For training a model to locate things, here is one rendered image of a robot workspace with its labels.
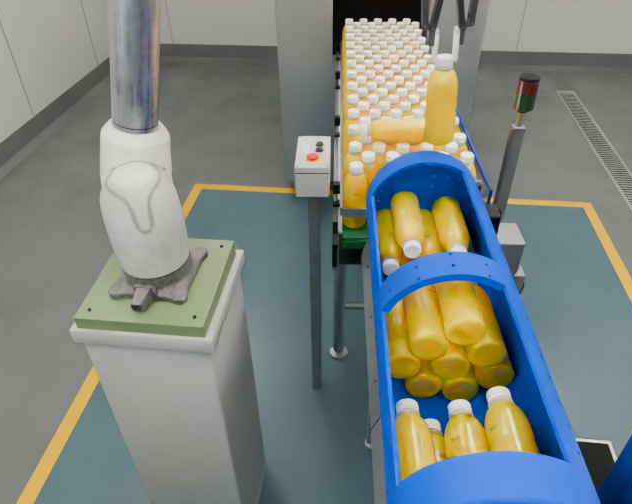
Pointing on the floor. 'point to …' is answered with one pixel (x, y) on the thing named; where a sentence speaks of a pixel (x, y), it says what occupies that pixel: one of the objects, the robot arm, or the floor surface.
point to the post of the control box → (315, 287)
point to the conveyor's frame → (340, 262)
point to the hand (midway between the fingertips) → (445, 45)
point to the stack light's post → (508, 167)
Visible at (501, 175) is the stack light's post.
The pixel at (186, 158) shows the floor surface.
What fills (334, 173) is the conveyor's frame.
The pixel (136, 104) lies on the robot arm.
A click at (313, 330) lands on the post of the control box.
